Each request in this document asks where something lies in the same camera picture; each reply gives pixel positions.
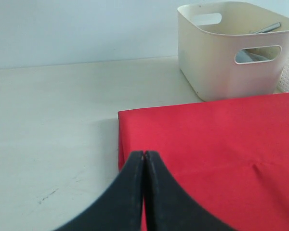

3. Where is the silver table knife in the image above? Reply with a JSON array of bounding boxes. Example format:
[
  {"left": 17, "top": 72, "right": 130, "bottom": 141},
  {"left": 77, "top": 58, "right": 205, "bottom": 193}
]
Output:
[{"left": 250, "top": 22, "right": 282, "bottom": 34}]

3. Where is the pale green ceramic bowl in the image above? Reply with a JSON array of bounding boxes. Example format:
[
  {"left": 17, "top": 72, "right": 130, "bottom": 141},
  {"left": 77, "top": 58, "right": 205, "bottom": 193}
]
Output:
[{"left": 235, "top": 49, "right": 272, "bottom": 64}]

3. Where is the cream plastic bin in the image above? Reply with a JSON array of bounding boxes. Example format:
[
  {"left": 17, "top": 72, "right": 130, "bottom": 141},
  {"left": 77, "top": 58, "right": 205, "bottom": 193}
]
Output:
[{"left": 177, "top": 1, "right": 289, "bottom": 101}]

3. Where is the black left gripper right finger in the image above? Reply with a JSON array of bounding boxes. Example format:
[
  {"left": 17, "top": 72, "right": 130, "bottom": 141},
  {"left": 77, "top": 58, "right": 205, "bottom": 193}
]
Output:
[{"left": 143, "top": 151, "right": 233, "bottom": 231}]

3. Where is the red tablecloth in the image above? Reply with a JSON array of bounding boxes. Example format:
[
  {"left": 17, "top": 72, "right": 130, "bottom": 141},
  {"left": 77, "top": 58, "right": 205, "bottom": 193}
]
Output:
[{"left": 118, "top": 93, "right": 289, "bottom": 231}]

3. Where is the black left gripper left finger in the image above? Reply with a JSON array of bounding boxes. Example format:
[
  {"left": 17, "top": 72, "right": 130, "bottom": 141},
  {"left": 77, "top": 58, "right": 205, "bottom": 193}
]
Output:
[{"left": 56, "top": 151, "right": 145, "bottom": 231}]

